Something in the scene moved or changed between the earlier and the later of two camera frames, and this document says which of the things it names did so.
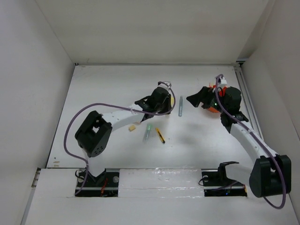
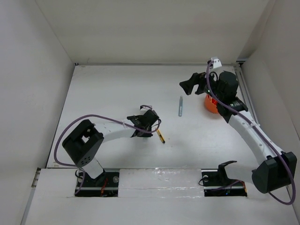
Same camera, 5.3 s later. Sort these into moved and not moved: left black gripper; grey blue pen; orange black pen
Moved: left black gripper
Not moved: grey blue pen; orange black pen
